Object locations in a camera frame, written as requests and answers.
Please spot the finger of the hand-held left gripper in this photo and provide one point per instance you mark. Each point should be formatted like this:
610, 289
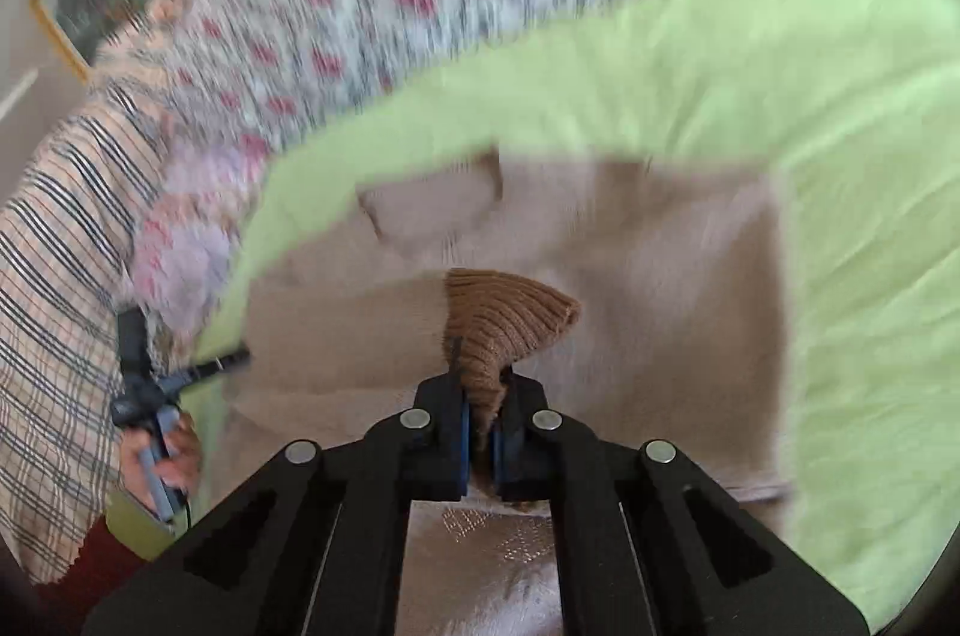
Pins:
214, 367

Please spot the person's left hand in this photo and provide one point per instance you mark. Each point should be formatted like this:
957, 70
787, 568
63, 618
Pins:
139, 463

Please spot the beige knit sweater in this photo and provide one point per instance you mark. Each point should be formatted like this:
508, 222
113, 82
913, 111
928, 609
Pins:
637, 306

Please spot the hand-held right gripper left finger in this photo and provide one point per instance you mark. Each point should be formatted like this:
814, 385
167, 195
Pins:
466, 448

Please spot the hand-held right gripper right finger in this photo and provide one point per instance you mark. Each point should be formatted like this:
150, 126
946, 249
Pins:
499, 456

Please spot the light green bed sheet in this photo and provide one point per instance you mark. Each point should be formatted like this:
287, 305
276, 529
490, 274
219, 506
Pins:
825, 156

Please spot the purple pink floral pillow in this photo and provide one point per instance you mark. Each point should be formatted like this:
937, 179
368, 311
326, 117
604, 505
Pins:
187, 231

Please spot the plaid blanket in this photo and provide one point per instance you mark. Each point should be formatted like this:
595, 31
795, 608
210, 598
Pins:
60, 306

